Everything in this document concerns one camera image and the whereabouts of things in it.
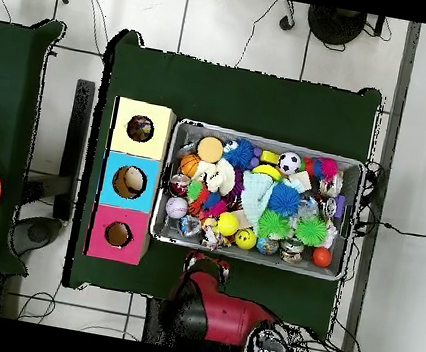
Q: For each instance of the toy baseball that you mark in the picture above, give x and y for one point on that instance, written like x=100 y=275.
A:
x=176 y=207

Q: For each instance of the cream waffle cloth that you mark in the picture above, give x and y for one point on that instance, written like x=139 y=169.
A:
x=223 y=175

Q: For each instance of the yellow smiley ball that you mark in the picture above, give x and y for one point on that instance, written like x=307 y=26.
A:
x=245 y=238

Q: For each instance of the wooden box with three holes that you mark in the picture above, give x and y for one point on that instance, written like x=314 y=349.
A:
x=143 y=200

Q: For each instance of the black round stand base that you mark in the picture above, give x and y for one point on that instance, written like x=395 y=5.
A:
x=334 y=27

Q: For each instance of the mint green cloth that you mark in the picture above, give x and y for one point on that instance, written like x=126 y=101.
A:
x=254 y=197

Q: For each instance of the colourful polka dot cloth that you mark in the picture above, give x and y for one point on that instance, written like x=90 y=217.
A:
x=140 y=128

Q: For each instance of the grey round floor base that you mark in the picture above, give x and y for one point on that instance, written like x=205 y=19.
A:
x=38 y=232

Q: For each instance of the black floor stand foot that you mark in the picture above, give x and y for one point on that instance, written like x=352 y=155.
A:
x=80 y=120

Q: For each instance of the toy soccer ball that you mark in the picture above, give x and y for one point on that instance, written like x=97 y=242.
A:
x=289 y=163

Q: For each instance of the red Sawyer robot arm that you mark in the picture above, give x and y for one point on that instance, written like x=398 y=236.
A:
x=220 y=319

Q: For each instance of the dark green table cloth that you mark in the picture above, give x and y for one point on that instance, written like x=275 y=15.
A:
x=9 y=67
x=250 y=101

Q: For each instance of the orange foam disc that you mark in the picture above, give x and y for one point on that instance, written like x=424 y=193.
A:
x=210 y=149

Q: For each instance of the blue spiky ball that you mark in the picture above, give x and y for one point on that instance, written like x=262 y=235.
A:
x=284 y=200

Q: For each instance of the small orange ball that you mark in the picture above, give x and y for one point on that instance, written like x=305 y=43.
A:
x=321 y=257

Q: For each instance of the toy basketball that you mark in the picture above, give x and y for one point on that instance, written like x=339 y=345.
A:
x=189 y=165

